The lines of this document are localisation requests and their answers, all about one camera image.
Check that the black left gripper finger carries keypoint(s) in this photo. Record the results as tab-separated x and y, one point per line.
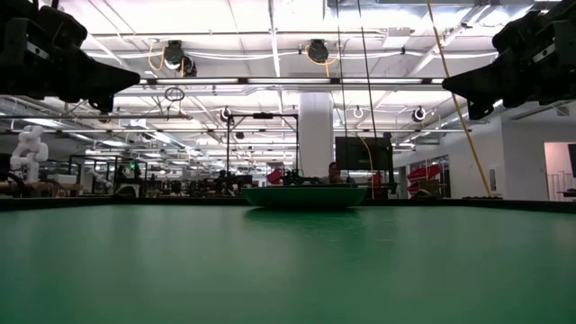
90	78
102	104

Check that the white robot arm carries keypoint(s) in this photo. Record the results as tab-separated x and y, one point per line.
29	150

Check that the black cage frame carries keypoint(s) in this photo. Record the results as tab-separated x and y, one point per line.
114	173

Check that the long ceiling light bar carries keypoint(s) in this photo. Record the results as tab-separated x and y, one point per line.
288	81

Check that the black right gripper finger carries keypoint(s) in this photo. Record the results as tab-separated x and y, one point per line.
504	78
480	110

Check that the white pillar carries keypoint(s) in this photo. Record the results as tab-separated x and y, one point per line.
316	130

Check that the person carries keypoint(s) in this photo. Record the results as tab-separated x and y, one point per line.
334	173

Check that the black metal frame rig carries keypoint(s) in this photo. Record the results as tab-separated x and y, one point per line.
228	144

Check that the dark green plastic plate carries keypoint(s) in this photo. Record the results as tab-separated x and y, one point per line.
306	198

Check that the black monitor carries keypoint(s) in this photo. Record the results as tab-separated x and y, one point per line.
355	153

